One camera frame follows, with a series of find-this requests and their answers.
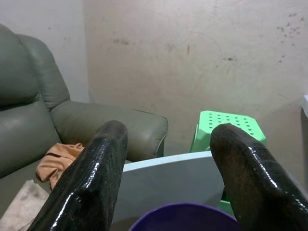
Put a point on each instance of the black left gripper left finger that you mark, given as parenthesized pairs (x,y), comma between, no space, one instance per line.
(96,173)

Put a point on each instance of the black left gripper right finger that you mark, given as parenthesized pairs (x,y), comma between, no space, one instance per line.
(255,183)

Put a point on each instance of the purple rubbish bin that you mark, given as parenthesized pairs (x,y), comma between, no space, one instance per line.
(183,219)

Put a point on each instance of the orange cloth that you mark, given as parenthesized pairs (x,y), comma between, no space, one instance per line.
(57,158)

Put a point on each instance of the green plastic stool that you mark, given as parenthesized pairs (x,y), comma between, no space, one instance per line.
(231,118)

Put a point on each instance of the pale blue plastic chair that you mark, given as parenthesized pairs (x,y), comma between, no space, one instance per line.
(168,178)

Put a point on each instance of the grey-green leather armchair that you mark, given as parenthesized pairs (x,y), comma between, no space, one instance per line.
(60,108)

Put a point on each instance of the grey dirty towel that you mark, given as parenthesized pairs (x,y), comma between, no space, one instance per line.
(21,207)

